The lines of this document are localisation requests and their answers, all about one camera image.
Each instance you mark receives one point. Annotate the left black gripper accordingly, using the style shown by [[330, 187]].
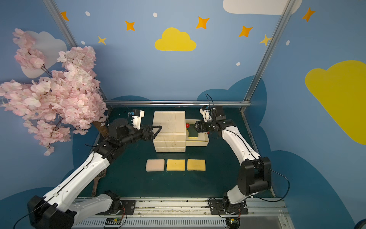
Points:
[[147, 133]]

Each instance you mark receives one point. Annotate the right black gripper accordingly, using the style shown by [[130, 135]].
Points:
[[200, 126]]

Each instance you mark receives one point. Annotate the cream drawer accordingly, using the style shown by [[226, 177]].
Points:
[[201, 141]]

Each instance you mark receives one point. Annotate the cream drawer cabinet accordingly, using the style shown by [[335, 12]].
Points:
[[172, 137]]

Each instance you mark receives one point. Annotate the pink white sponge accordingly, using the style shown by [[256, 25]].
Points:
[[155, 165]]

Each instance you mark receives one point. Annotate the yellow sponge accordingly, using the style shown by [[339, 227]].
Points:
[[196, 165], [175, 165]]

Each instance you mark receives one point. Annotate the green scouring sponge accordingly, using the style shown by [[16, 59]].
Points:
[[192, 133]]

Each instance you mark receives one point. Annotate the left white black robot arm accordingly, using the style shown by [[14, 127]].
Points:
[[56, 210]]

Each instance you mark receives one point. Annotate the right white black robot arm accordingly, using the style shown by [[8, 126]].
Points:
[[255, 171]]

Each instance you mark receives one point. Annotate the brown slotted spatula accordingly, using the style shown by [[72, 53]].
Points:
[[96, 180]]

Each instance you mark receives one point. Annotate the pink cherry blossom tree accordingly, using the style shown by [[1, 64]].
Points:
[[63, 102]]

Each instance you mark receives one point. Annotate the right small circuit board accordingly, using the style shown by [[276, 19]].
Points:
[[232, 223]]

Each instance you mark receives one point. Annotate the left green circuit board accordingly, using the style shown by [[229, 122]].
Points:
[[113, 223]]

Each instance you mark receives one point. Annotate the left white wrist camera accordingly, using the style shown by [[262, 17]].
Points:
[[137, 116]]

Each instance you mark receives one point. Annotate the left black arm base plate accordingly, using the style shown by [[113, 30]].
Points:
[[121, 207]]

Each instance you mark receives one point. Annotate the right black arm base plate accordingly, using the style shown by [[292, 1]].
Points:
[[224, 207]]

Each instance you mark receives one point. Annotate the aluminium front rail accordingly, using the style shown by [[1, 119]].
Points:
[[193, 212]]

